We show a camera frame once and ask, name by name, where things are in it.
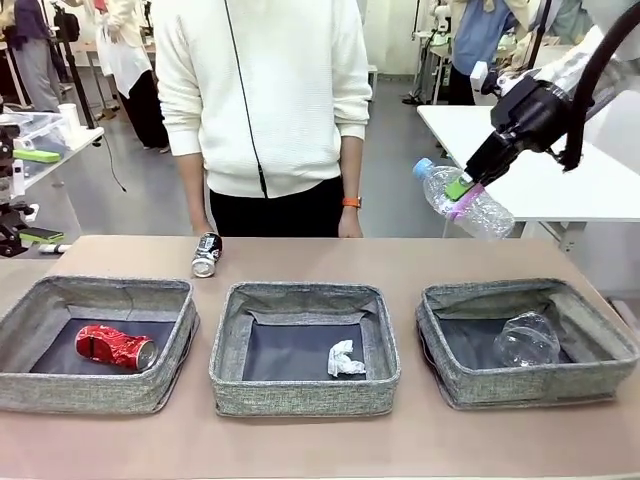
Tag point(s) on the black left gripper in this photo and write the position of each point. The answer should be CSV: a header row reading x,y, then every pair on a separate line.
x,y
4,170

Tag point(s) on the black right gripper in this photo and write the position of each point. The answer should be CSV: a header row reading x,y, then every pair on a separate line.
x,y
535,115

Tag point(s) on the clear plastic water bottle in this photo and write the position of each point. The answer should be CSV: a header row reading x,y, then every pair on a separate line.
x,y
485,215

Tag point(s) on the crushed red soda can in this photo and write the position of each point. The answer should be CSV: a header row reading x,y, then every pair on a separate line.
x,y
110,345

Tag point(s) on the black soda can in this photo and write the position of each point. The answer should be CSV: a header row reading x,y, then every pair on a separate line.
x,y
207,252

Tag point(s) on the clear plastic cup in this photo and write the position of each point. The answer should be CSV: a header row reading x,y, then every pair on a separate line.
x,y
530,340

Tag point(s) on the white paper ball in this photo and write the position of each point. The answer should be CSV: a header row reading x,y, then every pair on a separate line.
x,y
342,360

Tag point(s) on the person's right forearm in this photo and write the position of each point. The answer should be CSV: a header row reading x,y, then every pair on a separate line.
x,y
192,185

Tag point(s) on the person's left forearm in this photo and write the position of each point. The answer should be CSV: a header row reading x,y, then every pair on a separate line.
x,y
351,167

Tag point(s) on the person's left hand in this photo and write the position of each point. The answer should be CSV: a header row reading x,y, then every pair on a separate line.
x,y
351,224

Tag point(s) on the person's right hand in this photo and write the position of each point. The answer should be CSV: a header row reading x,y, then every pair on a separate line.
x,y
201,227

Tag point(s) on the white marker pen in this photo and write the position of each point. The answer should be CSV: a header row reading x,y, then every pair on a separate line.
x,y
55,247

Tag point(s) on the clear plastic storage box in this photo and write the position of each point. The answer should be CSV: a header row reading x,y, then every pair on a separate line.
x,y
35,130

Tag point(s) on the white work table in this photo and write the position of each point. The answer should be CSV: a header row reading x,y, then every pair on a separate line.
x,y
80,140

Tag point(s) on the white side table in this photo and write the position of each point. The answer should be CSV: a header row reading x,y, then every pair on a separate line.
x,y
550,200

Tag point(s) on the white paper cup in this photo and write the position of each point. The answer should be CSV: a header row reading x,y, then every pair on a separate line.
x,y
67,117

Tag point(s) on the bystander in blue shirt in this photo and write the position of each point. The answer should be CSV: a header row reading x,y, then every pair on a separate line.
x,y
475,45

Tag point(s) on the black stand pole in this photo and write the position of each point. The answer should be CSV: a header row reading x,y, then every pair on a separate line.
x,y
75,75
536,35

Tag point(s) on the bystander in dark top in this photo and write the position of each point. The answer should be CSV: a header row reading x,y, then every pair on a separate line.
x,y
35,60

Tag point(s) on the orange wrist watch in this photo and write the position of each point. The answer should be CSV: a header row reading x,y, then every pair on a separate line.
x,y
352,202

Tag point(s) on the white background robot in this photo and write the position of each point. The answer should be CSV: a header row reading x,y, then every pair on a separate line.
x,y
440,25

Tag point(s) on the bystander in white blouse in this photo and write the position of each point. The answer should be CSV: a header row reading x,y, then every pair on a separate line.
x,y
130,65

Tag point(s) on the grey fabric basket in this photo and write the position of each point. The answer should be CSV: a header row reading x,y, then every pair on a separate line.
x,y
525,387
300,395
100,395

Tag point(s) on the person in white sweater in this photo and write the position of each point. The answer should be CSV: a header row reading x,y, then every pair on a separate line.
x,y
270,100

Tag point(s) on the black clamp mount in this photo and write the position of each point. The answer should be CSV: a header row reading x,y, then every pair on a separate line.
x,y
25,210

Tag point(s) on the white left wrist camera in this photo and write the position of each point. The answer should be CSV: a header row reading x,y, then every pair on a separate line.
x,y
17,177

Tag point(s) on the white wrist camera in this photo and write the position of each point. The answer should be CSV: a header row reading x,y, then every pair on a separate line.
x,y
480,75
17,177

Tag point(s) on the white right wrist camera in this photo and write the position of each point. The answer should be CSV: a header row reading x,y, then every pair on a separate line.
x,y
480,75

